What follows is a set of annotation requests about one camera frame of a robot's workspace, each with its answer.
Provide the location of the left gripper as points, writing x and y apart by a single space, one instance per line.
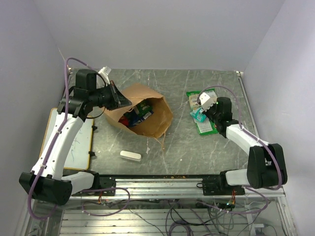
118 99

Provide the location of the brown paper bag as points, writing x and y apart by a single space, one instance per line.
156 125

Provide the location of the teal snack packet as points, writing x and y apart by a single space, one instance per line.
198 115

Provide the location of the green Cheetos chips bag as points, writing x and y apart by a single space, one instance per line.
207 127

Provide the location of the blue Burts chips bag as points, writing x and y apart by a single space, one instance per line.
134 119

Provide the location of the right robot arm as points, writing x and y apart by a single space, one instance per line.
266 165

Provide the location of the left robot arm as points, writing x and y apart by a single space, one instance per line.
45 181

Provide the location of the red snack bag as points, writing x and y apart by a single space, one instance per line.
123 120

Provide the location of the green snack bag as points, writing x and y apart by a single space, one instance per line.
142 108

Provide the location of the white eraser block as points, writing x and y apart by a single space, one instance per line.
130 155

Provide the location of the small whiteboard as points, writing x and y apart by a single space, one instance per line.
78 157

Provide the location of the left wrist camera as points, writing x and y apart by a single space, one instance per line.
104 72

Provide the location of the aluminium rail frame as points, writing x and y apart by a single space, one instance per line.
159 187

